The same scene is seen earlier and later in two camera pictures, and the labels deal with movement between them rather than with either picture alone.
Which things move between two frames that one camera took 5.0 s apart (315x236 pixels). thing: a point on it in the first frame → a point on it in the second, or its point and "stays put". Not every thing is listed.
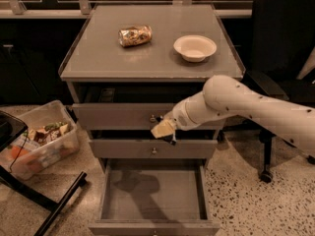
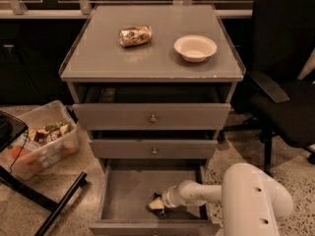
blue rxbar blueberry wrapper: [169, 139] → [161, 212]
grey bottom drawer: [155, 197] stays put
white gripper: [179, 118] → [170, 198]
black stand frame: [11, 128] stays put
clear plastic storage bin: [51, 137] stays put
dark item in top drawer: [107, 94] stays put
